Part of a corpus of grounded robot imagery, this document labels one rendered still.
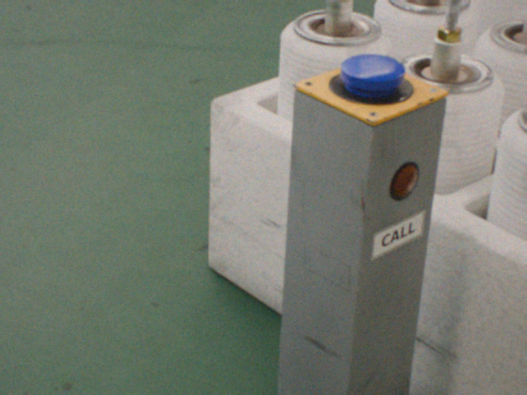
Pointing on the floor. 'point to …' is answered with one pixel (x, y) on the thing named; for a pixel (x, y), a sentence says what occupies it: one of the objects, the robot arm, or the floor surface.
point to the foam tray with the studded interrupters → (491, 279)
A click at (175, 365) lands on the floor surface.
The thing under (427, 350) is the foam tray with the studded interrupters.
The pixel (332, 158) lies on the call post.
